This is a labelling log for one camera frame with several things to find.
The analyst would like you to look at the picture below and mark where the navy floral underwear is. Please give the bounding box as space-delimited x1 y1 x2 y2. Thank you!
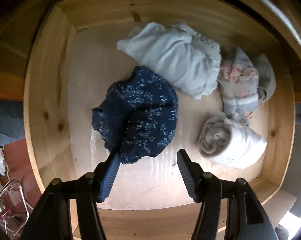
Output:
92 66 179 164

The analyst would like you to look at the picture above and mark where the white rolled underwear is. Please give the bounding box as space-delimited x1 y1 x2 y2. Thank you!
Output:
198 114 268 170

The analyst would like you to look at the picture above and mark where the pink floral grey underwear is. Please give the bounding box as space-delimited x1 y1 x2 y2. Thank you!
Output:
218 47 259 126

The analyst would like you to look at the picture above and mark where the grey knitted underwear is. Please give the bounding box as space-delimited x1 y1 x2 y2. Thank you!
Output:
252 54 276 103

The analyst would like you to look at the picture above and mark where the light grey crumpled underwear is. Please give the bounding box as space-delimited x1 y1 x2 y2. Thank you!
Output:
117 22 221 100

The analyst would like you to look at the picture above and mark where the wooden drawer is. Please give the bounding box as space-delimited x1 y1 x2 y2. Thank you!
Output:
24 0 294 239

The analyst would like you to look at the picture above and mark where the blue denim cloth cover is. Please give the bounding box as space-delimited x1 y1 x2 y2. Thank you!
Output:
0 100 25 146

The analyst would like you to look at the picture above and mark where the wooden nightstand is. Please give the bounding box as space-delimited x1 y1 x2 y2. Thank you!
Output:
0 0 301 103

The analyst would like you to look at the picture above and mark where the chrome wire rack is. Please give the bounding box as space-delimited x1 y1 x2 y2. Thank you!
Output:
0 179 33 239

